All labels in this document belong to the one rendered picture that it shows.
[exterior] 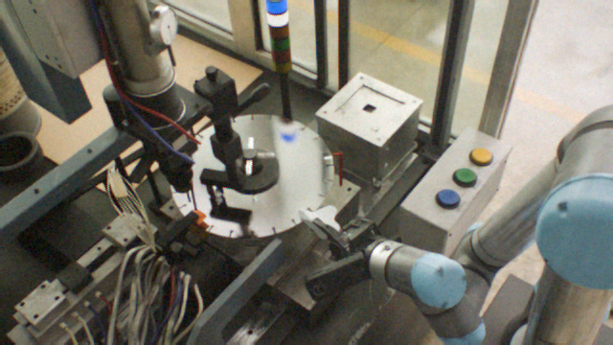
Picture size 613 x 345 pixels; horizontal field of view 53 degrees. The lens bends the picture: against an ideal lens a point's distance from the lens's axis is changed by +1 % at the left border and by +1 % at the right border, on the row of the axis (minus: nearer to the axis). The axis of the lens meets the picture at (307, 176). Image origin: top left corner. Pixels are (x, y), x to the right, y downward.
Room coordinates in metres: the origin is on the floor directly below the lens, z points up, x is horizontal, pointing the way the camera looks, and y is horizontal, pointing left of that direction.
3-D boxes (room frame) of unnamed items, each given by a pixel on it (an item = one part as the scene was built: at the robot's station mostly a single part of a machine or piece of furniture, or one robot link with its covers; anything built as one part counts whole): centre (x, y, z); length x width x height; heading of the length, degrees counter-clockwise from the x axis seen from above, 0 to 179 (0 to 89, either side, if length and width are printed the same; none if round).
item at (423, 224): (0.82, -0.31, 0.82); 0.28 x 0.11 x 0.15; 139
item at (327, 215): (0.69, -0.02, 0.96); 0.09 x 0.06 x 0.03; 38
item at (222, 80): (0.76, 0.14, 1.17); 0.06 x 0.05 x 0.20; 130
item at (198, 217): (0.68, 0.24, 0.95); 0.10 x 0.03 x 0.07; 139
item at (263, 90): (0.76, 0.10, 1.21); 0.08 x 0.06 x 0.03; 139
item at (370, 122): (1.04, -0.15, 0.82); 0.18 x 0.18 x 0.15; 49
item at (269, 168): (0.83, 0.11, 0.96); 0.11 x 0.11 x 0.03
